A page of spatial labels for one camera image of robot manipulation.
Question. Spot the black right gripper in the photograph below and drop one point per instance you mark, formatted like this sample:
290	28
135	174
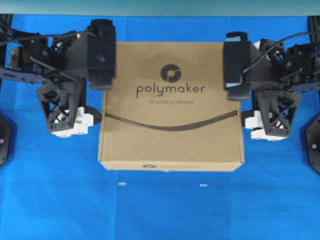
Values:
245	63

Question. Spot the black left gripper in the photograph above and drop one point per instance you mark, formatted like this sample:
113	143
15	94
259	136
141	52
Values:
87	55

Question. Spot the brown polymaker cardboard box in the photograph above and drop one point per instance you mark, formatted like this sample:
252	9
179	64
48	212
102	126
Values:
168	110

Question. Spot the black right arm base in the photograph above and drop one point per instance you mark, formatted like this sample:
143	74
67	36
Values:
312	134

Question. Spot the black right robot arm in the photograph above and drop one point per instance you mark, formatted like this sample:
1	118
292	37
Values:
301	65

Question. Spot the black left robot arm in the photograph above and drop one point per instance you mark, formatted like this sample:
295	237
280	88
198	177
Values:
30	61

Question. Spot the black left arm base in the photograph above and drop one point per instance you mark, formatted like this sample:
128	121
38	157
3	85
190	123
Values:
5	139

